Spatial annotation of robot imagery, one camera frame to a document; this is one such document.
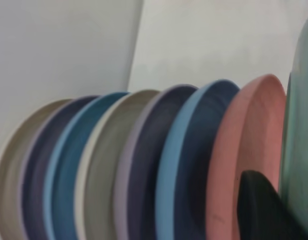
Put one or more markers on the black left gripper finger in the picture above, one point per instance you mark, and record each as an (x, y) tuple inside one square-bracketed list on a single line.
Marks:
[(261, 212)]

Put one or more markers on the green round plate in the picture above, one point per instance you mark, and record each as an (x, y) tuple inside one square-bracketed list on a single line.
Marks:
[(301, 125)]

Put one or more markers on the pink round plate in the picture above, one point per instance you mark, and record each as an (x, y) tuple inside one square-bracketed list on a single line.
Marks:
[(256, 130)]

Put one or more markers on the dark purple round plate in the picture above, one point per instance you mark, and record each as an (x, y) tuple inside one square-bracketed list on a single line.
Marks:
[(146, 150), (36, 162)]

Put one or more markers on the beige round plate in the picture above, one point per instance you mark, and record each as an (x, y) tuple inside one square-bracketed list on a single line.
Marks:
[(103, 155), (11, 162)]

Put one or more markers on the teal blue round plate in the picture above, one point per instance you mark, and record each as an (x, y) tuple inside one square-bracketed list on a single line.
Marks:
[(66, 155)]

